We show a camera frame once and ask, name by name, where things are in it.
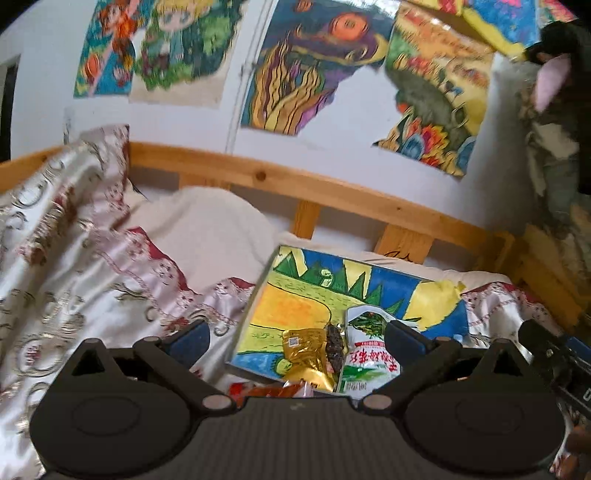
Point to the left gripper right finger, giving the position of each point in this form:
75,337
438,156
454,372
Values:
423,363

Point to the orange haired girl drawing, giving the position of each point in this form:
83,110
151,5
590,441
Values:
108,55

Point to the cream pillow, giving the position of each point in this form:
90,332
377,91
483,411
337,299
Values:
210,233

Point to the swirly night sky drawing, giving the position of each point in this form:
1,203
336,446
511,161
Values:
310,47

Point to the wooden bed rail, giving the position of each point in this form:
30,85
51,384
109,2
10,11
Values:
411,230

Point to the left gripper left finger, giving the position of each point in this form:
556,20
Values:
168,360

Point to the black hanging jacket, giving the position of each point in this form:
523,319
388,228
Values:
564,55

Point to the landscape house drawing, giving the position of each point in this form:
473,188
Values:
442,79

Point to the orange snack bag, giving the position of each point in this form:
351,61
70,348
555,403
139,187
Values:
238,392

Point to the blond child drawing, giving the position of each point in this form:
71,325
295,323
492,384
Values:
185,53

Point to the grey wall panel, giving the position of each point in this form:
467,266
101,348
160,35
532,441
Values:
9,72

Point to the underwater fish drawing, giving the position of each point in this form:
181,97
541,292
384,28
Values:
510,27

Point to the gold snack packet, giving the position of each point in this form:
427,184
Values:
316,356

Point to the green white snack bag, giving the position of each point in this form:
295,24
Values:
368,364

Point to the patterned satin bedspread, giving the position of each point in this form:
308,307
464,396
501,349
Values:
78,290

